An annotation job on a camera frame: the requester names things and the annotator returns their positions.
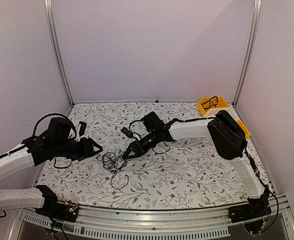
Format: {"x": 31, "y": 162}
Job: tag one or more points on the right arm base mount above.
{"x": 257, "y": 210}

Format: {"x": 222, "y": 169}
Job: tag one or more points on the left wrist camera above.
{"x": 80, "y": 130}

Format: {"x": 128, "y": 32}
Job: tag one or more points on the front aluminium rail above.
{"x": 210, "y": 223}

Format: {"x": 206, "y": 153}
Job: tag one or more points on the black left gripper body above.
{"x": 80, "y": 153}

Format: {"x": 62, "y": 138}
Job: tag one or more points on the floral patterned table mat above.
{"x": 178, "y": 175}

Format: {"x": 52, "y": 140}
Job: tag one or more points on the white translucent plastic bin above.
{"x": 232, "y": 112}

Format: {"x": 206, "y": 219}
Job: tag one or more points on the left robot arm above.
{"x": 62, "y": 139}

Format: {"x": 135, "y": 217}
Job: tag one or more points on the right aluminium frame post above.
{"x": 257, "y": 4}

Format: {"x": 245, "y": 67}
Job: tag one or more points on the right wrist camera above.
{"x": 130, "y": 134}

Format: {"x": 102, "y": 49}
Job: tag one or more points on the aluminium frame post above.
{"x": 48, "y": 7}
{"x": 257, "y": 4}

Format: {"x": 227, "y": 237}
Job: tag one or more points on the left aluminium frame post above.
{"x": 48, "y": 7}

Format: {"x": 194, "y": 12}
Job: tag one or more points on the yellow plastic bin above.
{"x": 244, "y": 128}
{"x": 209, "y": 106}

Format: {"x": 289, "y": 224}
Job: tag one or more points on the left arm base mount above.
{"x": 52, "y": 208}

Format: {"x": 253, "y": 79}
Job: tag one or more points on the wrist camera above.
{"x": 130, "y": 134}
{"x": 80, "y": 130}

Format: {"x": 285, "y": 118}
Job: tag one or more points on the far yellow plastic bin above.
{"x": 209, "y": 106}

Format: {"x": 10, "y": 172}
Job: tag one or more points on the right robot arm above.
{"x": 228, "y": 137}

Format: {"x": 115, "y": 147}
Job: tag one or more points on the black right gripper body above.
{"x": 147, "y": 146}

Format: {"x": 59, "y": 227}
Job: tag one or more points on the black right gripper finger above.
{"x": 133, "y": 145}
{"x": 132, "y": 154}

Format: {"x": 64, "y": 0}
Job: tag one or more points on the near yellow plastic bin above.
{"x": 244, "y": 128}

